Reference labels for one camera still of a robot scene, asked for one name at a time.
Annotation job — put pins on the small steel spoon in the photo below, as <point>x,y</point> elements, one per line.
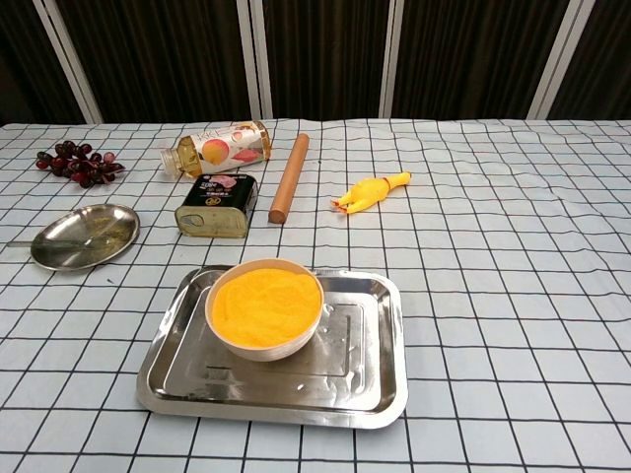
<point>91,242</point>

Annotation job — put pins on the orange bowl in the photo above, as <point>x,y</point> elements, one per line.
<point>266,305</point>

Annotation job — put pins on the rectangular steel tray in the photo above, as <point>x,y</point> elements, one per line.
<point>345,374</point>

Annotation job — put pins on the white blue checkered tablecloth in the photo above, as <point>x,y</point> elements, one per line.
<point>493,295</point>

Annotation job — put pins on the wooden rolling pin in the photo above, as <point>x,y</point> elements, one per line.
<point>289,177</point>

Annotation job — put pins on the yellow rubber chicken toy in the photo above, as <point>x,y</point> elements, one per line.
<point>367,192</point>

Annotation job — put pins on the black luncheon meat tin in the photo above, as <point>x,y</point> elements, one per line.
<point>222,202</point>

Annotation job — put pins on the peach tea plastic bottle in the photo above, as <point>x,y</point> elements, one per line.
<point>222,148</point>

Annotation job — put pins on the dark folding screen white frames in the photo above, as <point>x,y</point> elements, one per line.
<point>320,49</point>

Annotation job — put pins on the round steel plate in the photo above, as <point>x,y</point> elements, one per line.
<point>98,222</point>

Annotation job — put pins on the dark red grape bunch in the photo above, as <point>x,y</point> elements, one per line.
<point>79,165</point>

